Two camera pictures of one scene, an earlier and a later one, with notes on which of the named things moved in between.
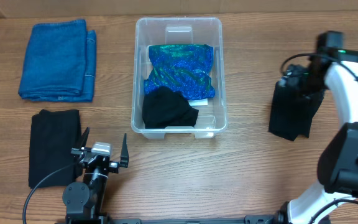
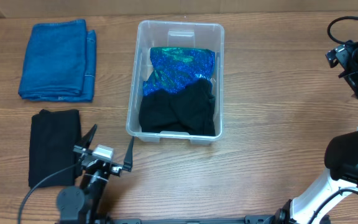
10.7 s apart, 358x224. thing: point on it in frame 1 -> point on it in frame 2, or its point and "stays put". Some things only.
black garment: [53, 134] stays put
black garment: [292, 111] -> [194, 107]
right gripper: [295, 74] -> [344, 54]
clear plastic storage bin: [179, 78] stays put
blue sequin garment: [184, 68] stays put
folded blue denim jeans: [59, 63] stays put
